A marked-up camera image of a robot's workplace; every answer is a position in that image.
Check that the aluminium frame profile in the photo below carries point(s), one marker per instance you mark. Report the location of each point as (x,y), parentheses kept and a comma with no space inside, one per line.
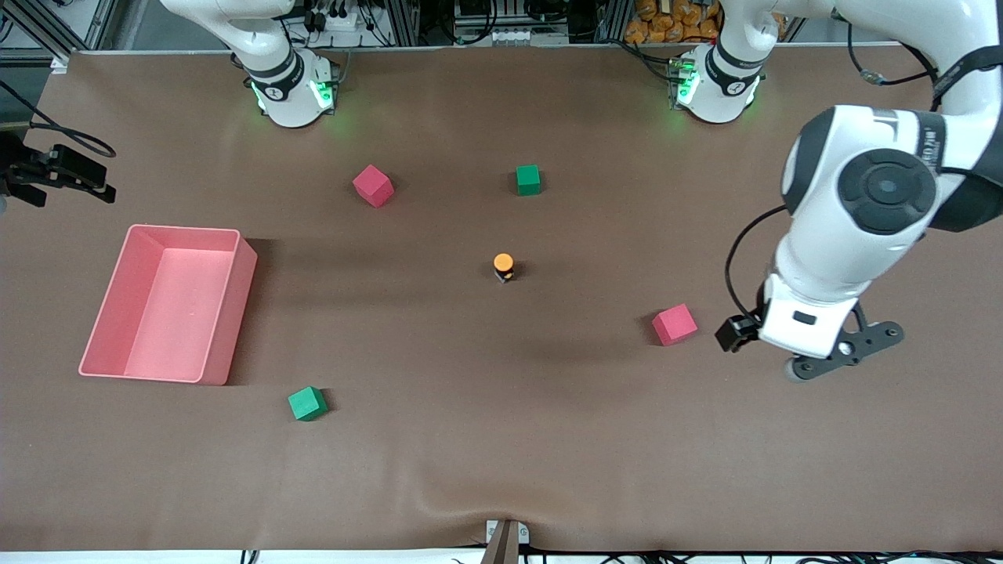
(43,31)
(615,19)
(407,23)

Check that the pile of orange packets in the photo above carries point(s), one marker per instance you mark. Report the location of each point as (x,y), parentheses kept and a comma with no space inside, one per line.
(666,27)

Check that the grey metal clamp bracket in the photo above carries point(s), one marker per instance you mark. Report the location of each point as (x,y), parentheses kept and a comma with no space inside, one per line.
(523,534)

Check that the brown table cover sheet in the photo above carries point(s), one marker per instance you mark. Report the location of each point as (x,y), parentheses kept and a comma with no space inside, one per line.
(501,439)

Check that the camera mounting pole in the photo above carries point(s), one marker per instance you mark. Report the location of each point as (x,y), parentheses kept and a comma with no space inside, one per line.
(501,552)

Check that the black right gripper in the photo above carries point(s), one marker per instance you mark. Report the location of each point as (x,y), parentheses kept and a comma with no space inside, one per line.
(30,171)

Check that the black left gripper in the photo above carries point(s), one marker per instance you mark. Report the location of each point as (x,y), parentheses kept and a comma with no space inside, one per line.
(737,332)

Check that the green foam cube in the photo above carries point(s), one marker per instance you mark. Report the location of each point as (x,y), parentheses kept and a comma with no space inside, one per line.
(306,404)
(528,180)

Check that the orange capped black push button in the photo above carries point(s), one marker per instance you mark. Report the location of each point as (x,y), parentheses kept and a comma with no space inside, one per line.
(503,262)

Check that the white power strip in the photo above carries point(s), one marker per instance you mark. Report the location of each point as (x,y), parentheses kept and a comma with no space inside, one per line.
(345,22)

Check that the pink plastic bin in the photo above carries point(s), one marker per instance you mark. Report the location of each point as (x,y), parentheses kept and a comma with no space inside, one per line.
(168,337)

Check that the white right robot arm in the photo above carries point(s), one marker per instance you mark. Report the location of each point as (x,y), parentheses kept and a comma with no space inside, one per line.
(282,86)

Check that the pink foam cube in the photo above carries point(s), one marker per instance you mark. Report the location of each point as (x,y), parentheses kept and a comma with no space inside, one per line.
(372,186)
(674,325)

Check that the white terminal strip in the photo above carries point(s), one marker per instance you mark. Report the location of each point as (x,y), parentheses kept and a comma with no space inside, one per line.
(509,37)

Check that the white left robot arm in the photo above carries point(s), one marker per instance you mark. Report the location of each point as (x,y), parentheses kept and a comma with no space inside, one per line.
(823,251)

